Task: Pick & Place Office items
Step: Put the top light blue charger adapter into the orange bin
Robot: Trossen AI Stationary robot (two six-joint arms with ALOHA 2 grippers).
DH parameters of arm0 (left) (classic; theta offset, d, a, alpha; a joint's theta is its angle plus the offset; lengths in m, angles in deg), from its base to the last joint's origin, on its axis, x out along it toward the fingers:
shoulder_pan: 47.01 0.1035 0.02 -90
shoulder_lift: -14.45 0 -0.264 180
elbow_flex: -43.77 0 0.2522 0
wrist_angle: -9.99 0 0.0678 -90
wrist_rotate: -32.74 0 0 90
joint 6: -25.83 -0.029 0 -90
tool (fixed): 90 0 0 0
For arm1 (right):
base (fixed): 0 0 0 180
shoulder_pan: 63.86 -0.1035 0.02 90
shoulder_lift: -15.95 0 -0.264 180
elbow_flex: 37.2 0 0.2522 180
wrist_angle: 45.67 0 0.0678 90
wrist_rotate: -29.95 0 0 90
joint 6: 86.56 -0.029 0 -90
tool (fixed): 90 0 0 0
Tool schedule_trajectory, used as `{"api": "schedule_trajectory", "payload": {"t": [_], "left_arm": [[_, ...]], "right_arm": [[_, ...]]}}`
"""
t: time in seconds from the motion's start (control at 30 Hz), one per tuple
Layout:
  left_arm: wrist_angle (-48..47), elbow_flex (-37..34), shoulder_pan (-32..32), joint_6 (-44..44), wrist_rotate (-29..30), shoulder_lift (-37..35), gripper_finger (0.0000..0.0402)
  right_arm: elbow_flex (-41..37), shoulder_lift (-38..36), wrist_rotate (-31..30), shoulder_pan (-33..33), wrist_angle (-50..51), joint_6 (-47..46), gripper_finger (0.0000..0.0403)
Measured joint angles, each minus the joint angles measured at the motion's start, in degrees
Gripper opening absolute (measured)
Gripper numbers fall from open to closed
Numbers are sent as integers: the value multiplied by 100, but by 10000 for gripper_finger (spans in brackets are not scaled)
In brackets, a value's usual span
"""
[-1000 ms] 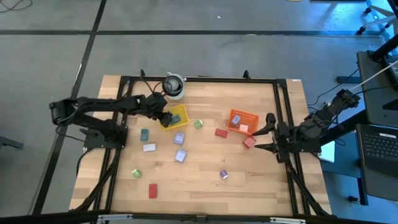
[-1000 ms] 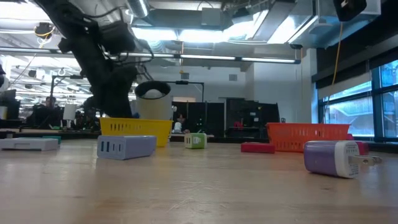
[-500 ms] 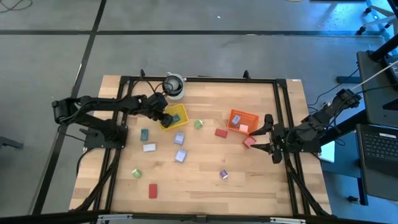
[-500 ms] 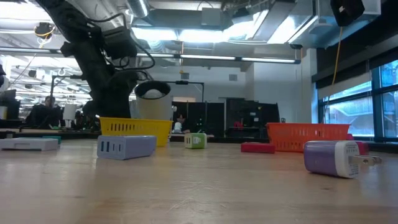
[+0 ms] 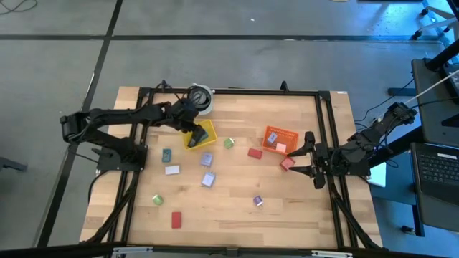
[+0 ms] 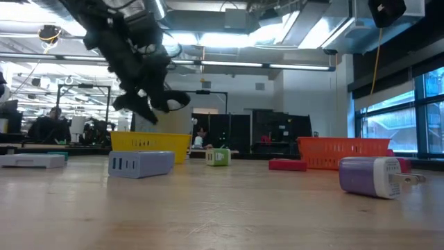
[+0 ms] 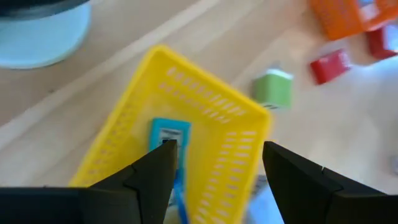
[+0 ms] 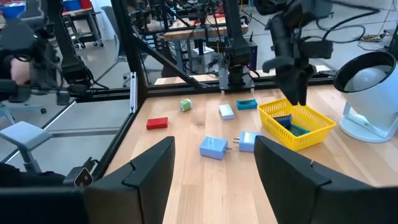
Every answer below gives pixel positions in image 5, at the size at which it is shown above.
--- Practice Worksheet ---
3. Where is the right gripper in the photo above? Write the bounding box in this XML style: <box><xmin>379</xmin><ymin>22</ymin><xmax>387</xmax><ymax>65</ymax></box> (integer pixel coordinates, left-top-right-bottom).
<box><xmin>286</xmin><ymin>131</ymin><xmax>336</xmax><ymax>190</ymax></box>

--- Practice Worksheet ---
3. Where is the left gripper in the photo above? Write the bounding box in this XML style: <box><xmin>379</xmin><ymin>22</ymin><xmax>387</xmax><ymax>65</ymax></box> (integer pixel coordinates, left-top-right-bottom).
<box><xmin>166</xmin><ymin>96</ymin><xmax>207</xmax><ymax>148</ymax></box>

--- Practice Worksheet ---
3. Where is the yellow plastic basket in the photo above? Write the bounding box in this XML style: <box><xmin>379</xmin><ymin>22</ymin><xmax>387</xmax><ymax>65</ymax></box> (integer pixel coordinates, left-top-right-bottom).
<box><xmin>181</xmin><ymin>119</ymin><xmax>219</xmax><ymax>151</ymax></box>

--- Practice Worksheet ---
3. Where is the orange plastic basket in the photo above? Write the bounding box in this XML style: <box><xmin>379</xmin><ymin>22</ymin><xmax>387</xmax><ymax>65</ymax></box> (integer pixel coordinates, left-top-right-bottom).
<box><xmin>262</xmin><ymin>125</ymin><xmax>300</xmax><ymax>156</ymax></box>

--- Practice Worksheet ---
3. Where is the dark blue desk base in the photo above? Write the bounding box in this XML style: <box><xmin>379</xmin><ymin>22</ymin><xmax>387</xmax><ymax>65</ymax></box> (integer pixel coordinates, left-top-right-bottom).
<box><xmin>371</xmin><ymin>178</ymin><xmax>426</xmax><ymax>237</ymax></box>

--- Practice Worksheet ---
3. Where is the dark grey side desk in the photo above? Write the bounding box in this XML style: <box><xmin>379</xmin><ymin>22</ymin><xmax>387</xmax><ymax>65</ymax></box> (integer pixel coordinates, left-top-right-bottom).
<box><xmin>410</xmin><ymin>57</ymin><xmax>459</xmax><ymax>233</ymax></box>

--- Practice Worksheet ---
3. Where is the black laptop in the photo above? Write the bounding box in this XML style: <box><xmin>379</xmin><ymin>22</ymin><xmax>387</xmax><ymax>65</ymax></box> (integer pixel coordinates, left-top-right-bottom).
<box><xmin>410</xmin><ymin>142</ymin><xmax>459</xmax><ymax>206</ymax></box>

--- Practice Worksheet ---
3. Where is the black diagonal pole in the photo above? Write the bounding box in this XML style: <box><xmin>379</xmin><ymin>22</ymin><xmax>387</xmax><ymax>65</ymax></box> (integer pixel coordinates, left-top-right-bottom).
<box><xmin>425</xmin><ymin>46</ymin><xmax>459</xmax><ymax>72</ymax></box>

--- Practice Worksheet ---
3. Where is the black crossbar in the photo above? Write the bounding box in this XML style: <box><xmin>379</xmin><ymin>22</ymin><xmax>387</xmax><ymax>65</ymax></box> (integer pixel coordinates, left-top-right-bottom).
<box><xmin>0</xmin><ymin>240</ymin><xmax>459</xmax><ymax>258</ymax></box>

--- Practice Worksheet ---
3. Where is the grey chair leg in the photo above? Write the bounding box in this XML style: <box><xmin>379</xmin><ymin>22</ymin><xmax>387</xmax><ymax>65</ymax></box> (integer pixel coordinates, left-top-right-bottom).
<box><xmin>0</xmin><ymin>156</ymin><xmax>29</xmax><ymax>173</ymax></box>

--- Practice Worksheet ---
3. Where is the white chair base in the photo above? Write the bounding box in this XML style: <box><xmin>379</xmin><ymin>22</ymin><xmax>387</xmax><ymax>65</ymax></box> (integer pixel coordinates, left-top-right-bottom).
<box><xmin>411</xmin><ymin>0</ymin><xmax>459</xmax><ymax>41</ymax></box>

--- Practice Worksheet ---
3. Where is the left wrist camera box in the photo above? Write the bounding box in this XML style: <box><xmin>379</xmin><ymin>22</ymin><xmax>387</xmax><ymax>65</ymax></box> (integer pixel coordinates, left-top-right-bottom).
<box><xmin>174</xmin><ymin>98</ymin><xmax>197</xmax><ymax>121</ymax></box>

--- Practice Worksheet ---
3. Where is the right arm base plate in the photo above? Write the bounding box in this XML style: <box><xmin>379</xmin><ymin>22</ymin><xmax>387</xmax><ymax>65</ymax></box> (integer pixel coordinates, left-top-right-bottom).
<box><xmin>319</xmin><ymin>146</ymin><xmax>371</xmax><ymax>177</ymax></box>

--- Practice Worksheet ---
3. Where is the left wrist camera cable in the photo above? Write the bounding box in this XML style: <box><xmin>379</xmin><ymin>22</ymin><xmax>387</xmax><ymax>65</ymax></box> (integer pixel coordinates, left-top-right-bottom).
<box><xmin>156</xmin><ymin>83</ymin><xmax>189</xmax><ymax>105</ymax></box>

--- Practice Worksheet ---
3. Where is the black table frame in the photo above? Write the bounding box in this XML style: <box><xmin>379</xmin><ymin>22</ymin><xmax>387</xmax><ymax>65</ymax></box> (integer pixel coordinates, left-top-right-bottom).
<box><xmin>82</xmin><ymin>79</ymin><xmax>384</xmax><ymax>251</ymax></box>

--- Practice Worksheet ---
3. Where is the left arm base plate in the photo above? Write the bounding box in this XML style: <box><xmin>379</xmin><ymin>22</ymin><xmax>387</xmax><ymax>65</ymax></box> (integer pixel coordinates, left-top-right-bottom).
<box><xmin>91</xmin><ymin>144</ymin><xmax>148</xmax><ymax>172</ymax></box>

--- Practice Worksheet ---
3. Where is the silver metal bracket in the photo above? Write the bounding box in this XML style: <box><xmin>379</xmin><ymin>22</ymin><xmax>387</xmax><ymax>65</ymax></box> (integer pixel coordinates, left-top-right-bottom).
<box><xmin>311</xmin><ymin>249</ymin><xmax>353</xmax><ymax>258</ymax></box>
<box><xmin>112</xmin><ymin>245</ymin><xmax>154</xmax><ymax>258</ymax></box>

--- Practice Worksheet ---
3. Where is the white cable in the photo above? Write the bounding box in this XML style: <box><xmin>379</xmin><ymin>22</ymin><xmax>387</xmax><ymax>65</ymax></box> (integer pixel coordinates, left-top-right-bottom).
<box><xmin>374</xmin><ymin>69</ymin><xmax>459</xmax><ymax>123</ymax></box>

